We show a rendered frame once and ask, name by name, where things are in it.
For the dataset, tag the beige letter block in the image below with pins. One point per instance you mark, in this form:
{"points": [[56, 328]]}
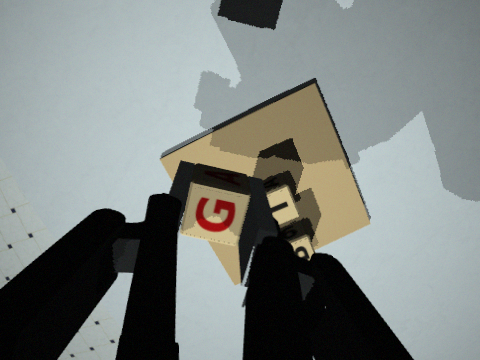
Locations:
{"points": [[280, 198], [296, 234], [217, 204]]}

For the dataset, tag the tan square mat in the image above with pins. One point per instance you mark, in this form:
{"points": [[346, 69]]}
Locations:
{"points": [[293, 136]]}

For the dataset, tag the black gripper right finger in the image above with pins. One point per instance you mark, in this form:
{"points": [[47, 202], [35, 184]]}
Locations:
{"points": [[349, 328]]}

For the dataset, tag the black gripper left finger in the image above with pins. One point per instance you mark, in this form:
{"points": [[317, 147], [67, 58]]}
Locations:
{"points": [[43, 307]]}

